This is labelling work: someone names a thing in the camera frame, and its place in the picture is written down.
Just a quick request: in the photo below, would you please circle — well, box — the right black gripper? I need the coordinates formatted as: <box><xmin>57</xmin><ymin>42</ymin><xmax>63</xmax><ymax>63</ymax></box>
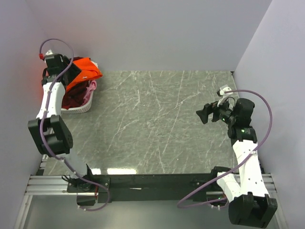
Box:
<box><xmin>195</xmin><ymin>96</ymin><xmax>237</xmax><ymax>125</ymax></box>

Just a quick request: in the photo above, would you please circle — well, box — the orange t-shirt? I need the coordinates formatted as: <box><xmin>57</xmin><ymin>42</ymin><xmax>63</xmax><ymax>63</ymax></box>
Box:
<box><xmin>64</xmin><ymin>57</ymin><xmax>102</xmax><ymax>92</ymax></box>

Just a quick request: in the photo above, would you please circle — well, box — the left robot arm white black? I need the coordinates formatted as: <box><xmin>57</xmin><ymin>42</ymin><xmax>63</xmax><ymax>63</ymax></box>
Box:
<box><xmin>28</xmin><ymin>54</ymin><xmax>95</xmax><ymax>192</ymax></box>

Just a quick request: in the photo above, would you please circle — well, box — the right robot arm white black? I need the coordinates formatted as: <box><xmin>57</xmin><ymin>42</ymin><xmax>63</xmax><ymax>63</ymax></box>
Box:
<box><xmin>196</xmin><ymin>98</ymin><xmax>278</xmax><ymax>229</ymax></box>

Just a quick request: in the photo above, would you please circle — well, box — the dark red t-shirt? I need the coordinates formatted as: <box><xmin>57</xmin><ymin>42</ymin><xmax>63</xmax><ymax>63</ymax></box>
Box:
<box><xmin>61</xmin><ymin>56</ymin><xmax>90</xmax><ymax>110</ymax></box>

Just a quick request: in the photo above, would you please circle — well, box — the pink garment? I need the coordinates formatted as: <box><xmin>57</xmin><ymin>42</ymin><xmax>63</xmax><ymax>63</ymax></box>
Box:
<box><xmin>82</xmin><ymin>80</ymin><xmax>97</xmax><ymax>105</ymax></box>

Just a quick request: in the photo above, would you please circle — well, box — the white laundry basket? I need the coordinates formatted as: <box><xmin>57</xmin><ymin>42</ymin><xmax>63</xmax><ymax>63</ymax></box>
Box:
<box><xmin>61</xmin><ymin>80</ymin><xmax>97</xmax><ymax>114</ymax></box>

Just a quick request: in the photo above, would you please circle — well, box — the black base beam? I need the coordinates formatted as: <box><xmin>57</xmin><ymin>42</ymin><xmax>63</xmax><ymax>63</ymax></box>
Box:
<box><xmin>61</xmin><ymin>173</ymin><xmax>214</xmax><ymax>206</ymax></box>

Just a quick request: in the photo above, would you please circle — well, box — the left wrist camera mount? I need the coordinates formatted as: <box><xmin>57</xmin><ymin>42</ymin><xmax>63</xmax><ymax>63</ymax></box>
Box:
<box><xmin>39</xmin><ymin>50</ymin><xmax>53</xmax><ymax>61</ymax></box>

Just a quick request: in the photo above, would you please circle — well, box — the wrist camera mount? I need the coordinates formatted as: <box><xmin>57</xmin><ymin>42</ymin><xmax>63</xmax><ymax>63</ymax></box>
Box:
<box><xmin>217</xmin><ymin>85</ymin><xmax>233</xmax><ymax>106</ymax></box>
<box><xmin>39</xmin><ymin>50</ymin><xmax>53</xmax><ymax>61</ymax></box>

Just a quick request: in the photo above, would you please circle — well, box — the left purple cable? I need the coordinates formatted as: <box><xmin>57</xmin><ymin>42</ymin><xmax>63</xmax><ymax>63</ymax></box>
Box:
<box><xmin>39</xmin><ymin>39</ymin><xmax>112</xmax><ymax>212</ymax></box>

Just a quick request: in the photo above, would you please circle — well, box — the purple cable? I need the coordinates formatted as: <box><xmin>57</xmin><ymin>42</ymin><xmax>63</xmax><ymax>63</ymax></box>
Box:
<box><xmin>39</xmin><ymin>39</ymin><xmax>112</xmax><ymax>212</ymax></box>
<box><xmin>176</xmin><ymin>89</ymin><xmax>273</xmax><ymax>210</ymax></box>

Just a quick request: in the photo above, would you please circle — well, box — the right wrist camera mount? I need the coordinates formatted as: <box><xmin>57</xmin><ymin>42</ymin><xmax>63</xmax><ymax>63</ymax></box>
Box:
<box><xmin>217</xmin><ymin>85</ymin><xmax>233</xmax><ymax>106</ymax></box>

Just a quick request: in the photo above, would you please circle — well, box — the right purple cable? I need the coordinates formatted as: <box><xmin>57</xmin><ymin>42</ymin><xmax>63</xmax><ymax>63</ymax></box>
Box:
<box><xmin>176</xmin><ymin>89</ymin><xmax>273</xmax><ymax>210</ymax></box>

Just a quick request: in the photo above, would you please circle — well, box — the aluminium rail frame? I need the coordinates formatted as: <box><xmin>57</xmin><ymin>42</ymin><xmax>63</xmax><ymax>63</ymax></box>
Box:
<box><xmin>13</xmin><ymin>152</ymin><xmax>286</xmax><ymax>229</ymax></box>

